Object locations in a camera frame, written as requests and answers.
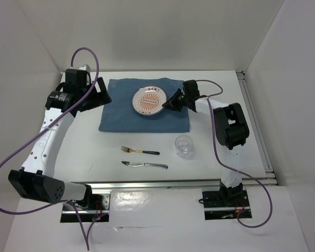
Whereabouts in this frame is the blue cloth placemat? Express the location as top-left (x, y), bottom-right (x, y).
top-left (99, 78), bottom-right (190, 133)

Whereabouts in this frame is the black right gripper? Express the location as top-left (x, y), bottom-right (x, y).
top-left (162, 88), bottom-right (189, 112)

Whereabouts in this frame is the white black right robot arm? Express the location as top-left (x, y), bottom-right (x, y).
top-left (162, 80), bottom-right (250, 206)

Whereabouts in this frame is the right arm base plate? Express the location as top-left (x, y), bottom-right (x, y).
top-left (198, 190), bottom-right (252, 220)

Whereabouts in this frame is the aluminium front rail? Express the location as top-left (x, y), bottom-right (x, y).
top-left (65, 178), bottom-right (279, 191)

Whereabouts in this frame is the orange sunburst patterned plate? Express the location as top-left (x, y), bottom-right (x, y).
top-left (131, 86), bottom-right (167, 116)

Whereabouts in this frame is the aluminium rail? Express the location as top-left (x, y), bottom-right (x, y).
top-left (236, 71), bottom-right (278, 184)
top-left (65, 178), bottom-right (279, 191)

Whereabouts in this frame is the silver table knife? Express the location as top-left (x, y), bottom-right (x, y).
top-left (121, 161), bottom-right (169, 170)

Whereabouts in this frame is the aluminium right side rail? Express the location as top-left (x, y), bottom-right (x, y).
top-left (236, 71), bottom-right (278, 184)

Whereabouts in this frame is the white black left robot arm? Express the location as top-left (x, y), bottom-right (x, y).
top-left (8, 64), bottom-right (112, 209)

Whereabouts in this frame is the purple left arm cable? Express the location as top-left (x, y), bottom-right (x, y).
top-left (0, 47), bottom-right (100, 251)

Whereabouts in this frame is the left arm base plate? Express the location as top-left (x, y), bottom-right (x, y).
top-left (60, 192), bottom-right (111, 223)

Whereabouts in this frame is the gold fork dark handle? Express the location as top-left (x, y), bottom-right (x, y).
top-left (121, 146), bottom-right (160, 155)

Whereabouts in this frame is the clear plastic cup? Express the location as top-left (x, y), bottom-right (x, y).
top-left (175, 135), bottom-right (193, 158)

